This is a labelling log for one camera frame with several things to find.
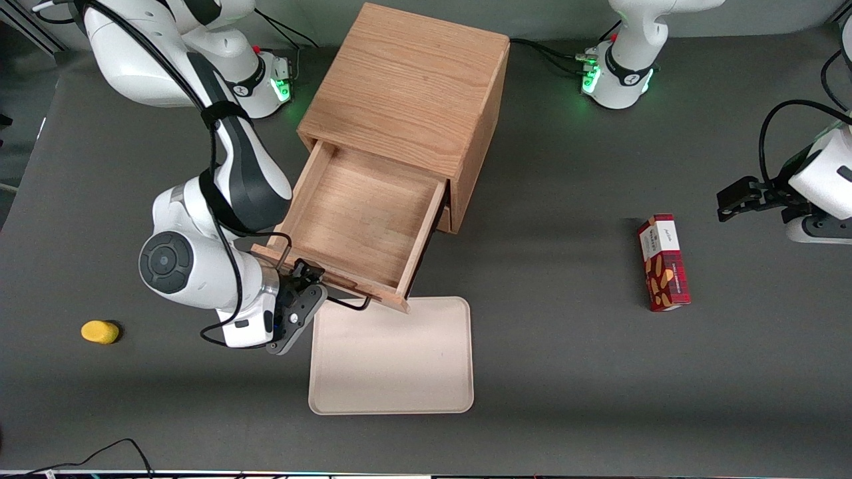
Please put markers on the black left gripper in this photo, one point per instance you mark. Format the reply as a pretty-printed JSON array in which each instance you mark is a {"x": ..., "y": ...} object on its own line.
[{"x": 776, "y": 196}]

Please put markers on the yellow sponge cylinder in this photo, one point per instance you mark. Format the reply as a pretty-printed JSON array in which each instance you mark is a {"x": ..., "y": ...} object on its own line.
[{"x": 100, "y": 332}]

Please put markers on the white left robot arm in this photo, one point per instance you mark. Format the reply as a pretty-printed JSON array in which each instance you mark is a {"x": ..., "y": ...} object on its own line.
[{"x": 626, "y": 80}]

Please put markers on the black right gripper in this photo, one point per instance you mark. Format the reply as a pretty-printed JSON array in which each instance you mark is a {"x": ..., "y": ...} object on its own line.
[{"x": 290, "y": 287}]

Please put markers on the wooden drawer cabinet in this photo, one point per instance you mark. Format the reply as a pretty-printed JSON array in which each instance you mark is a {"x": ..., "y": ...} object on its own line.
[{"x": 406, "y": 86}]

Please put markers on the beige plastic tray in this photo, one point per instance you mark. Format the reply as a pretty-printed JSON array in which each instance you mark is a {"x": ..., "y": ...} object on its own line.
[{"x": 393, "y": 359}]

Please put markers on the aluminium frame rail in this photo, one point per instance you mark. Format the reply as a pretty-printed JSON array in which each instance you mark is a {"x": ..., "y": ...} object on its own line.
[{"x": 40, "y": 38}]

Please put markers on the red cookie box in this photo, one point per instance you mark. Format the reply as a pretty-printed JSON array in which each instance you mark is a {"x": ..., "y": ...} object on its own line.
[{"x": 664, "y": 266}]

